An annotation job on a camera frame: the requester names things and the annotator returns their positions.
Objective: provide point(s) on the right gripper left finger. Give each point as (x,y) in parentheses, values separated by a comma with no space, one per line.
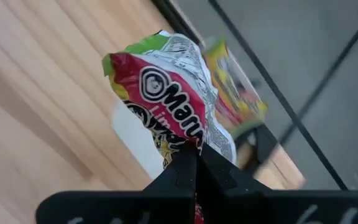
(166,202)

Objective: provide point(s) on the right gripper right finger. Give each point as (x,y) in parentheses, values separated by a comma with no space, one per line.
(244,205)

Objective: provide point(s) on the white plastic bin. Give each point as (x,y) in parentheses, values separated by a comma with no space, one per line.
(135,140)

